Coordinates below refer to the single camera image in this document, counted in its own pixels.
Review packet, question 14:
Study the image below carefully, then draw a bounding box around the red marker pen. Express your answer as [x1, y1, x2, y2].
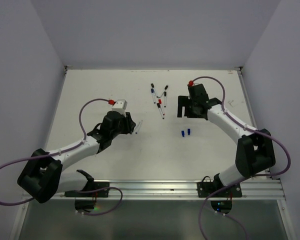
[158, 98, 165, 119]

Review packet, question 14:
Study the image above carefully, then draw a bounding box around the blue marker pen body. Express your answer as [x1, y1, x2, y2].
[134, 120, 143, 134]

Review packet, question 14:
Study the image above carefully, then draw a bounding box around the black marker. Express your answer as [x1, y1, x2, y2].
[150, 83, 159, 98]
[156, 103, 165, 119]

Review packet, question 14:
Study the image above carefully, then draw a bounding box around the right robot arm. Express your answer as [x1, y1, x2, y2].
[177, 83, 276, 197]

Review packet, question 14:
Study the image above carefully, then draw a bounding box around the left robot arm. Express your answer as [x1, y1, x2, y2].
[17, 111, 136, 204]

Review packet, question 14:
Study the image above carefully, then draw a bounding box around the black marker right vertical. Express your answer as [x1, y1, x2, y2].
[163, 91, 167, 108]

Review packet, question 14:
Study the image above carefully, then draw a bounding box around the black marker diagonal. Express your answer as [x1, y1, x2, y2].
[159, 85, 169, 98]

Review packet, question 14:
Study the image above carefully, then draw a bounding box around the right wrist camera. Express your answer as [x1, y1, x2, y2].
[187, 80, 200, 87]

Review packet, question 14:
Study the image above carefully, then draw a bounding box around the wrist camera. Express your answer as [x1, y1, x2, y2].
[187, 80, 200, 87]
[111, 99, 128, 117]

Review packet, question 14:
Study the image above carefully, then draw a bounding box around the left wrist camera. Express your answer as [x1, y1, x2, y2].
[111, 99, 128, 117]

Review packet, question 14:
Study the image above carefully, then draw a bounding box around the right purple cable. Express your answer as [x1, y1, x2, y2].
[187, 76, 292, 240]

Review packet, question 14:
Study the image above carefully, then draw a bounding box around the purple cable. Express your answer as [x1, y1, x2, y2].
[187, 76, 292, 240]
[0, 98, 123, 216]

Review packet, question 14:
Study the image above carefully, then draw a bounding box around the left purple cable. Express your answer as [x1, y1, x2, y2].
[0, 98, 123, 216]

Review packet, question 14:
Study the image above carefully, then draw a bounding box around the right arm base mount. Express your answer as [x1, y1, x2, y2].
[196, 175, 243, 215]

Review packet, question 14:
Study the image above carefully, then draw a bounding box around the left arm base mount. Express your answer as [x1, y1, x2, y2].
[64, 169, 110, 213]

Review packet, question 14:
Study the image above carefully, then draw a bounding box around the aluminium front rail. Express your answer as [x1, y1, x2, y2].
[22, 178, 286, 201]

